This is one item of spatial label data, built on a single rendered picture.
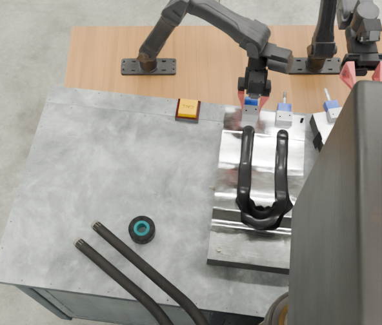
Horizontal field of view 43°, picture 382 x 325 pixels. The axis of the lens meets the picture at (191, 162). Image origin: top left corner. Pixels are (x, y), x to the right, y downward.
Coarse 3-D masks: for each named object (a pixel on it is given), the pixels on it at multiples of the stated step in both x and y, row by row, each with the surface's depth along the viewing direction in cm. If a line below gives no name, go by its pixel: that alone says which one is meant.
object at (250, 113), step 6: (246, 102) 157; (252, 102) 157; (246, 108) 154; (252, 108) 154; (258, 108) 154; (246, 114) 154; (252, 114) 153; (258, 114) 153; (246, 120) 157; (252, 120) 156
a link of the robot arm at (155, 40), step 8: (184, 16) 142; (160, 24) 150; (168, 24) 147; (152, 32) 156; (160, 32) 153; (168, 32) 152; (152, 40) 159; (160, 40) 157; (144, 48) 163; (152, 48) 161; (160, 48) 161; (152, 56) 165
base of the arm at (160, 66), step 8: (128, 64) 177; (136, 64) 177; (144, 64) 172; (152, 64) 173; (160, 64) 177; (168, 64) 177; (128, 72) 176; (136, 72) 176; (144, 72) 176; (152, 72) 176; (160, 72) 176; (168, 72) 176
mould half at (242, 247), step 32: (224, 128) 156; (256, 128) 156; (288, 128) 156; (224, 160) 151; (256, 160) 151; (288, 160) 151; (224, 192) 141; (256, 192) 141; (288, 192) 142; (224, 224) 144; (288, 224) 141; (224, 256) 140; (256, 256) 140; (288, 256) 140
